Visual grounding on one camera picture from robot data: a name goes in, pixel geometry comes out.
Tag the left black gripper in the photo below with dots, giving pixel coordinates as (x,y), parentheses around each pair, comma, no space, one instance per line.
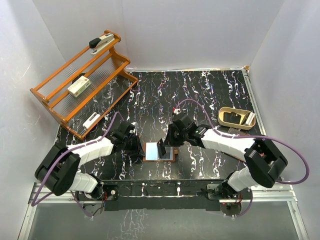
(138,148)

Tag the small white box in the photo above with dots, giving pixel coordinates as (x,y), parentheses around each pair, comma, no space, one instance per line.
(91,120)

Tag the brown leather card holder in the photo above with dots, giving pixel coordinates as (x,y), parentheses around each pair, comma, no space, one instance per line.
(152,153)

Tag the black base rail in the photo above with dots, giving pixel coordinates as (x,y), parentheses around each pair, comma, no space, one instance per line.
(164,194)

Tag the dark red picture book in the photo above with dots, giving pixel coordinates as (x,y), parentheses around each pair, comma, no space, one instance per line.
(237,133)

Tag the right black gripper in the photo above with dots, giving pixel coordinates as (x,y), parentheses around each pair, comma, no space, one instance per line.
(169,141)

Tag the orange wooden shelf rack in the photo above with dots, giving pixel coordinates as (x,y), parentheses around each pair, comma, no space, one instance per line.
(109,83)

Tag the black credit card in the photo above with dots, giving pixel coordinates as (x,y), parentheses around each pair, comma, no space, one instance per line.
(169,154)
(161,148)

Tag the silver card in tray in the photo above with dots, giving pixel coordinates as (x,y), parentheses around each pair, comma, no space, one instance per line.
(248,119)

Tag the black card in tray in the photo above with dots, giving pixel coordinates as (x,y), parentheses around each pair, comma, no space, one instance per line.
(232,118)

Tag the white staples box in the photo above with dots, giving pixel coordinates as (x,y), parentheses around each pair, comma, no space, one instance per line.
(80,85)

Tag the beige oval tray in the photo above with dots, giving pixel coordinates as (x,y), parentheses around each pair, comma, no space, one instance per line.
(242,112)

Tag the black and beige stapler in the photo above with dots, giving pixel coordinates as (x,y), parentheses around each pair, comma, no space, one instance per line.
(99,43)

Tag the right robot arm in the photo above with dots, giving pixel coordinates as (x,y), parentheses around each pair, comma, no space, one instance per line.
(264,161)

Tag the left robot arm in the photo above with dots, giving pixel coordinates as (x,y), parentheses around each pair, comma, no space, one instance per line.
(59,168)

